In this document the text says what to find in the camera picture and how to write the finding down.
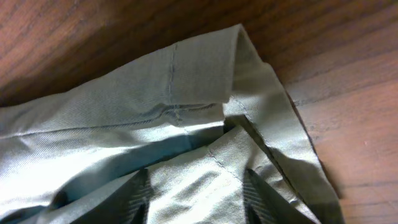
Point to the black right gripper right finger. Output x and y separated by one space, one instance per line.
263 204

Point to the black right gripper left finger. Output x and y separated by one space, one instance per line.
129 204

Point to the khaki green shorts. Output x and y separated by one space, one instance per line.
195 114

